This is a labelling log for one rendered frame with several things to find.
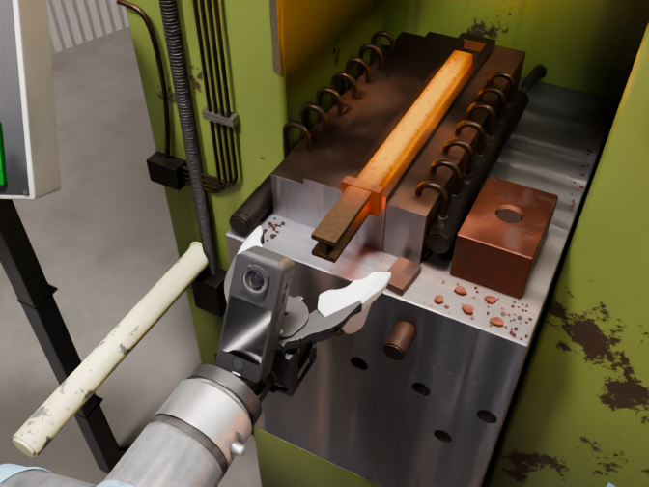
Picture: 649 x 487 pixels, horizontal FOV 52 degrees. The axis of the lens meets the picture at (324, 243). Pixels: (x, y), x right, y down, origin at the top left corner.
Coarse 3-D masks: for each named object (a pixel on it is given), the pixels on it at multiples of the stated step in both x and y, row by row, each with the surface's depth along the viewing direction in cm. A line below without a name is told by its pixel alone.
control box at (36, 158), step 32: (0, 0) 75; (32, 0) 78; (0, 32) 76; (32, 32) 79; (0, 64) 77; (32, 64) 79; (0, 96) 78; (32, 96) 79; (32, 128) 79; (32, 160) 80; (0, 192) 80; (32, 192) 80
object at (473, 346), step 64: (576, 128) 99; (576, 192) 88; (384, 256) 80; (448, 256) 80; (384, 320) 79; (448, 320) 73; (512, 320) 73; (320, 384) 94; (384, 384) 87; (448, 384) 81; (512, 384) 75; (320, 448) 107; (384, 448) 97; (448, 448) 89
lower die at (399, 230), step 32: (384, 64) 100; (416, 64) 98; (480, 64) 97; (512, 64) 98; (384, 96) 92; (416, 96) 90; (320, 128) 88; (352, 128) 86; (384, 128) 86; (448, 128) 86; (288, 160) 83; (320, 160) 81; (352, 160) 81; (416, 160) 81; (288, 192) 81; (320, 192) 79; (384, 192) 75; (448, 192) 81; (384, 224) 77; (416, 224) 75; (416, 256) 78
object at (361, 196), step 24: (456, 72) 93; (432, 96) 88; (408, 120) 84; (384, 144) 80; (408, 144) 80; (384, 168) 77; (360, 192) 73; (336, 216) 70; (360, 216) 74; (336, 240) 68
